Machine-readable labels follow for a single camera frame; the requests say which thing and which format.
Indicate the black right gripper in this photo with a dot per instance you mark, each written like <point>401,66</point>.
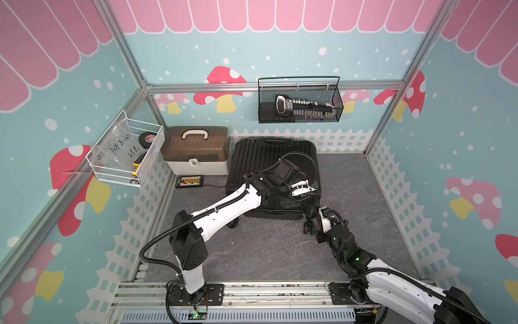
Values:
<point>321,232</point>

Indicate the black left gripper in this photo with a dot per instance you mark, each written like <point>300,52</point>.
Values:
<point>293,199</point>

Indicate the black ribbed hard-shell suitcase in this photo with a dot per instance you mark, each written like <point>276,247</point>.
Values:
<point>253,155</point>

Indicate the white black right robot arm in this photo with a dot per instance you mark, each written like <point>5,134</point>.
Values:
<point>371,279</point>

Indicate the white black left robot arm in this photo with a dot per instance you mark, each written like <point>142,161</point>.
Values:
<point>190,233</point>

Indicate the socket wrench set in basket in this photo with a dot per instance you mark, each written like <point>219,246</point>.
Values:
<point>287,107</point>

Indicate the brown lidded white toolbox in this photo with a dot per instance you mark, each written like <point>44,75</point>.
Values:
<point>197,150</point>

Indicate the black box with orange parts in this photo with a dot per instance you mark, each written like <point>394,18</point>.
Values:
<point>189,181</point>

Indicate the black tape roll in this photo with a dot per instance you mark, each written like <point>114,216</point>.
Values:
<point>146,139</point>

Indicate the yellow black tool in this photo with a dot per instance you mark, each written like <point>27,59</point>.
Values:
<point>136,164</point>

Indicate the plastic bag with writing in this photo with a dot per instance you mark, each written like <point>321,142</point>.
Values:
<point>120,146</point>

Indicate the black wire mesh wall basket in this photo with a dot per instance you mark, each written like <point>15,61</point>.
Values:
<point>305,99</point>

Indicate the clear wire wall basket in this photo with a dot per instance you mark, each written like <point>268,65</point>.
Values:
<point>111,173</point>

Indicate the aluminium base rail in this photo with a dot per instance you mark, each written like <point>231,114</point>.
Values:
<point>272,302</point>

